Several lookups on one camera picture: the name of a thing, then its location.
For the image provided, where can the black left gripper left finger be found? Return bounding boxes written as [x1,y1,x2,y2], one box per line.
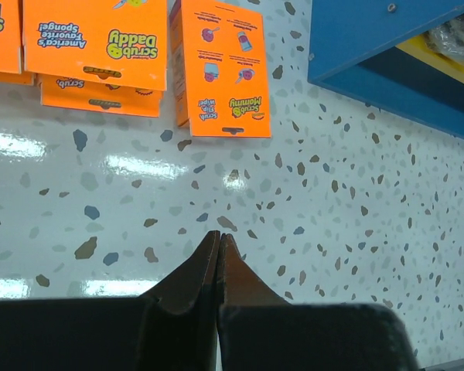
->
[0,231,220,370]

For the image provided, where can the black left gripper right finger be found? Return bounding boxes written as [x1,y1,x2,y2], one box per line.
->
[217,234,419,370]

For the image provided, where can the bagged silver sponges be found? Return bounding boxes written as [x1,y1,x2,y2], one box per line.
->
[424,13,464,64]

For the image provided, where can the blue pink yellow shelf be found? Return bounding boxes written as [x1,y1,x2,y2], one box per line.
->
[308,1,464,139]

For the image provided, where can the orange Scrub Mommy box bottom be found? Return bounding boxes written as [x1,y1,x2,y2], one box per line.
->
[169,1,271,138]

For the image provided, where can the orange sponge box stack middle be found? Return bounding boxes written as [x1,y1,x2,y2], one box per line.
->
[22,0,167,117]

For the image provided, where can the orange sponge box far left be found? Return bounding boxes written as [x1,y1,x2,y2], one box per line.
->
[0,0,36,86]

